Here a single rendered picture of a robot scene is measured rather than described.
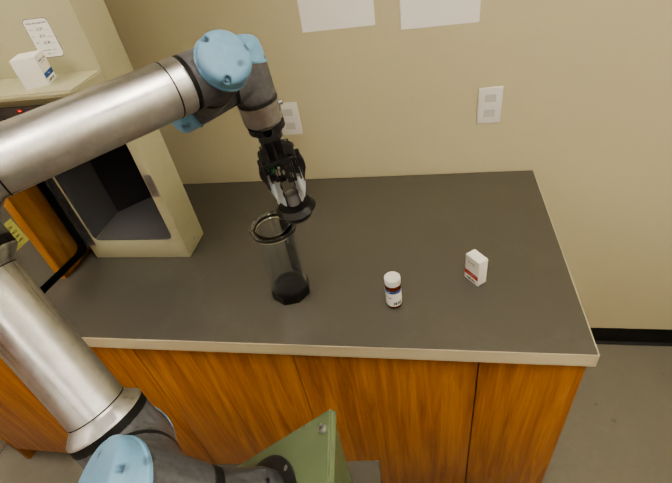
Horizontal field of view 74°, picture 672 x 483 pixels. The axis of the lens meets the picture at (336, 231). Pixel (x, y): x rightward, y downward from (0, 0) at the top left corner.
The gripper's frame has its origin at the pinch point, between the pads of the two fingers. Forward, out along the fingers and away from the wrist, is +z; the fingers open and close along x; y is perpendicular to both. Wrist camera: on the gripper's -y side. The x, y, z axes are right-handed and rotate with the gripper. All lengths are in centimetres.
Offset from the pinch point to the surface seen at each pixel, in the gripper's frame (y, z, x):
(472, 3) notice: -38, -16, 60
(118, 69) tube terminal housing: -31, -27, -30
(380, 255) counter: -4.3, 31.1, 17.3
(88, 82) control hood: -20.4, -28.9, -33.7
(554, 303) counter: 25, 32, 50
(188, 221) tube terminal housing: -29.7, 19.2, -33.4
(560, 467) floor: 32, 127, 61
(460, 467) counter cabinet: 32, 96, 23
